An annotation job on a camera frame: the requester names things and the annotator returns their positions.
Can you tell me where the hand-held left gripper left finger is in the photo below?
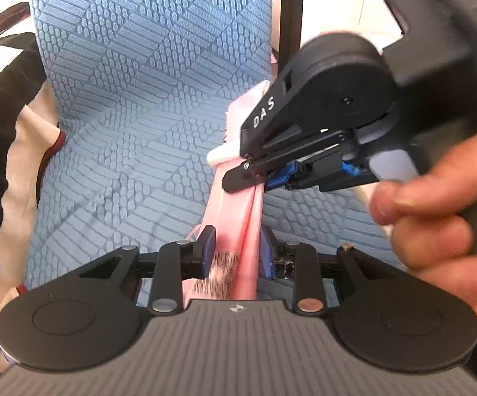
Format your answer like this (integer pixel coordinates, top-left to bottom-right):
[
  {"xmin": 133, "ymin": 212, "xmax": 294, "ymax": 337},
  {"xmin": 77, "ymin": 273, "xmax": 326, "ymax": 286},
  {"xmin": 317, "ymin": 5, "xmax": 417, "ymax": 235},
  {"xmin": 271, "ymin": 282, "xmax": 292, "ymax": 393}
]
[{"xmin": 78, "ymin": 225, "xmax": 217, "ymax": 314}]

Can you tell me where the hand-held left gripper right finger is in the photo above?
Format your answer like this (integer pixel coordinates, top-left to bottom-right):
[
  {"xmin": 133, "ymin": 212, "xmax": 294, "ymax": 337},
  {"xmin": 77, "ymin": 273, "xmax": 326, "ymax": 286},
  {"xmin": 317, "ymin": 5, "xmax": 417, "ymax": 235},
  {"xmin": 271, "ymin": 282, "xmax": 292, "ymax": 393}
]
[{"xmin": 260, "ymin": 226, "xmax": 402, "ymax": 314}]

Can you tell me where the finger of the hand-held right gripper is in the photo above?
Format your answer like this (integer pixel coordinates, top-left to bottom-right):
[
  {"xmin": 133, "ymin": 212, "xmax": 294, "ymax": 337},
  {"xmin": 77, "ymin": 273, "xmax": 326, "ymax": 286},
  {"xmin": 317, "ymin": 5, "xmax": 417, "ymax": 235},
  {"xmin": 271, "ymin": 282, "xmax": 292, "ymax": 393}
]
[
  {"xmin": 223, "ymin": 131, "xmax": 355, "ymax": 194},
  {"xmin": 265, "ymin": 144, "xmax": 378, "ymax": 193}
]

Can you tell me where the white hair tie with ornaments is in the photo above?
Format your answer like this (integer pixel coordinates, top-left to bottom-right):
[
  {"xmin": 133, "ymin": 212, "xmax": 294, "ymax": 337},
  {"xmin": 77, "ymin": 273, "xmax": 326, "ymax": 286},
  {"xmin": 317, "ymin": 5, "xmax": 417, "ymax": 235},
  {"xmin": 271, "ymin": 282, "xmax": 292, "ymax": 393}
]
[{"xmin": 207, "ymin": 142, "xmax": 243, "ymax": 166}]

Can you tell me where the pink cloth bag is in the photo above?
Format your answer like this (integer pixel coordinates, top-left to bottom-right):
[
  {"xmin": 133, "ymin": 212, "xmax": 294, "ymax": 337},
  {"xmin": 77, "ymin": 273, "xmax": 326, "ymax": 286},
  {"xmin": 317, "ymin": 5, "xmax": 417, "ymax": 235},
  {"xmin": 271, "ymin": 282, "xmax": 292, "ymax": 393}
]
[{"xmin": 183, "ymin": 80, "xmax": 279, "ymax": 311}]

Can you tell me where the person's right hand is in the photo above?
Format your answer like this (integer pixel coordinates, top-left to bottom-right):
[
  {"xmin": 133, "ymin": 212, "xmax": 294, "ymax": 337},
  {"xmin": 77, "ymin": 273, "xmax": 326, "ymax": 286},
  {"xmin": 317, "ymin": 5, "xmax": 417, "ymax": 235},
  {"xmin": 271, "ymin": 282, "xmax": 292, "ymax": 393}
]
[{"xmin": 368, "ymin": 117, "xmax": 477, "ymax": 331}]

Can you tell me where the white folding chair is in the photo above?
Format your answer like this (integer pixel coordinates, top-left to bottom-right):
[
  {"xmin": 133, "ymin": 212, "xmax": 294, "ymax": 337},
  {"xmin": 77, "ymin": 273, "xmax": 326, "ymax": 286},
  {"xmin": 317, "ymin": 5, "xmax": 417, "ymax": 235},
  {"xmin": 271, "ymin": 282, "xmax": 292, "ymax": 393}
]
[{"xmin": 271, "ymin": 0, "xmax": 392, "ymax": 67}]

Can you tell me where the blue textured mat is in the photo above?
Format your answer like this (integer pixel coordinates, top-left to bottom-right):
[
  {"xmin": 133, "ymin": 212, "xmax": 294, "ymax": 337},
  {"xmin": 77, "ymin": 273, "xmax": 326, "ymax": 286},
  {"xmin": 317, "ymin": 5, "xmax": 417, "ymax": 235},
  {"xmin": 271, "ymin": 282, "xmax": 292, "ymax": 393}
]
[{"xmin": 24, "ymin": 0, "xmax": 404, "ymax": 311}]

